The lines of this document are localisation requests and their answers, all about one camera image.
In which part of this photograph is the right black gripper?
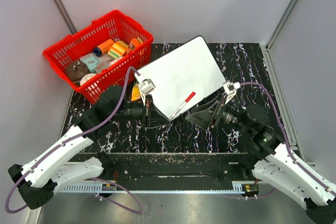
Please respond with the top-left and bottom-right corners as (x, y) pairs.
(185, 94), (253, 134)

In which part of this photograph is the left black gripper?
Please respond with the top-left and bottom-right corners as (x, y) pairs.
(111, 94), (171, 130)

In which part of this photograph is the red capped whiteboard marker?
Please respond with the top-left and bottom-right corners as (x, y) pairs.
(169, 91), (196, 121)

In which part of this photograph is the white whiteboard black frame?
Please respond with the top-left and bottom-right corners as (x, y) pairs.
(135, 36), (226, 119)

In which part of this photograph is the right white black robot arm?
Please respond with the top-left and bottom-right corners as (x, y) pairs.
(185, 98), (335, 223)

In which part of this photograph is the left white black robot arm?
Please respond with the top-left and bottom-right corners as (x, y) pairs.
(8, 84), (169, 209)

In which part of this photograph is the stacked colourful sponge pack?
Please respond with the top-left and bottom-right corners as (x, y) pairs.
(131, 82), (142, 102)

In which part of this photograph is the pink white packet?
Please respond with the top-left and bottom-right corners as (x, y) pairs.
(94, 54), (123, 73)

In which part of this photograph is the orange snack box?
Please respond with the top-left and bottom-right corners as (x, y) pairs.
(127, 37), (143, 54)

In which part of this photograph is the white round container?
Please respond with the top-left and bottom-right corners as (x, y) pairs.
(79, 73), (96, 86)

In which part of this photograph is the red plastic shopping basket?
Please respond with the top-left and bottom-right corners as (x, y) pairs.
(43, 10), (154, 104)

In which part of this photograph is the teal small box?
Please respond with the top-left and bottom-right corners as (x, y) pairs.
(80, 53), (100, 73)

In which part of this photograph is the brown round donut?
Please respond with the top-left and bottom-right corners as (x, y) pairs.
(65, 60), (90, 82)

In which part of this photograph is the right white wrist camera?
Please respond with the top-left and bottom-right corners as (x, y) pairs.
(223, 80), (240, 104)

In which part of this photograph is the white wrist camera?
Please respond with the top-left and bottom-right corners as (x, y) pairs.
(138, 79), (155, 104)
(223, 80), (240, 104)

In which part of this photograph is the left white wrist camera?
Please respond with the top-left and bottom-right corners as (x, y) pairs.
(138, 79), (155, 104)

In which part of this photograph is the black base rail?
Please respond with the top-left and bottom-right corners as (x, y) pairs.
(91, 153), (256, 182)

